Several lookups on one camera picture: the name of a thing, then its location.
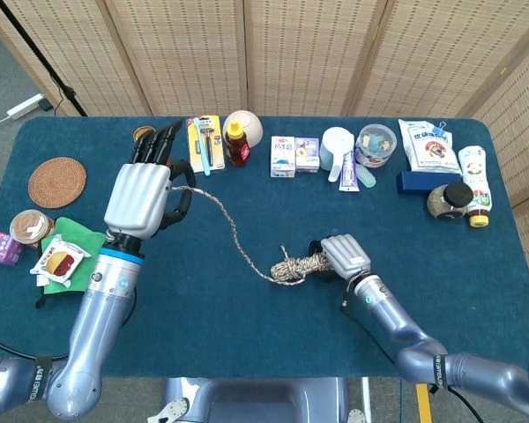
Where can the purple white toothpaste tube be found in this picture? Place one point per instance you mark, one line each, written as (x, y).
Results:
(349, 174)

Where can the black power plug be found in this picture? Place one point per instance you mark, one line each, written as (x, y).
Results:
(46, 105)

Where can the black tripod stand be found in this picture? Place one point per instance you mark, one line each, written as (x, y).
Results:
(35, 53)

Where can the white milk carton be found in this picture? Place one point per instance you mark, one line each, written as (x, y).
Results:
(283, 156)

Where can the purple white tissue packet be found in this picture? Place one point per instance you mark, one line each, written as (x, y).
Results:
(2, 249)

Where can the blue binder clip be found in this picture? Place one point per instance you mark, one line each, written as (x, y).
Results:
(443, 129)

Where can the white squeeze sauce bottle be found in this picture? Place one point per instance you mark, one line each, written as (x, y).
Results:
(477, 176)

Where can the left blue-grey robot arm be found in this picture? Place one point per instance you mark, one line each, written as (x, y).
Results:
(101, 317)

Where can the white powder bag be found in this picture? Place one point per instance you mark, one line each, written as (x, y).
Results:
(429, 150)

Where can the red drink can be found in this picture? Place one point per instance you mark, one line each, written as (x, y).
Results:
(143, 133)

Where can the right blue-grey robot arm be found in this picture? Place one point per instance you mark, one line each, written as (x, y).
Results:
(397, 321)

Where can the pale blue comb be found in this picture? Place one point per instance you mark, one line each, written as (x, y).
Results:
(367, 176)

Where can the navy blue flat box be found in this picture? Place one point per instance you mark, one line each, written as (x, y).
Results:
(412, 181)

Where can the clear tub of clips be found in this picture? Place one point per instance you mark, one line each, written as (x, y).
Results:
(376, 145)

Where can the round woven rattan coaster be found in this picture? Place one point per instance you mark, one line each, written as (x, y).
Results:
(57, 183)

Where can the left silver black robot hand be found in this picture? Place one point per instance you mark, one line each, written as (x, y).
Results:
(136, 198)

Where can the red white snack packet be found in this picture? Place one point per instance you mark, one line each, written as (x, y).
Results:
(61, 262)

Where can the purple white small box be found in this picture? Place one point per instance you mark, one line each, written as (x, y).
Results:
(307, 154)

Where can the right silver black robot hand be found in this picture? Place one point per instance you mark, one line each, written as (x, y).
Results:
(346, 257)

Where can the green cloth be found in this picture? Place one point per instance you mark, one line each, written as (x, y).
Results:
(90, 240)

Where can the light blue toothbrush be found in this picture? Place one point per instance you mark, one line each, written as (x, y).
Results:
(203, 147)

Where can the razor on yellow blister card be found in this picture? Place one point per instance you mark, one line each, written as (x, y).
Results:
(218, 150)

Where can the brown sealed pudding cup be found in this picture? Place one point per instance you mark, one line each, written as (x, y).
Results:
(26, 224)

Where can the white plastic measuring cup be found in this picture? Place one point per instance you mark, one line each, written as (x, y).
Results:
(335, 145)

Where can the white power strip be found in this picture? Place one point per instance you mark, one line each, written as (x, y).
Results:
(24, 106)

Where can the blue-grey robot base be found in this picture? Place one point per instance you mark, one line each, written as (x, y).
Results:
(255, 401)

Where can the honey bottle with yellow cap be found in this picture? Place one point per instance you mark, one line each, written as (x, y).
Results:
(237, 147)

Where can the beige upturned bowl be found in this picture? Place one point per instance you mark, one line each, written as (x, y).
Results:
(252, 128)

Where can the glass jar with black lid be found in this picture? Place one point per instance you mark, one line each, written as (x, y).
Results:
(447, 202)

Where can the bamboo folding screen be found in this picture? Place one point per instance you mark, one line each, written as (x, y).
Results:
(291, 53)

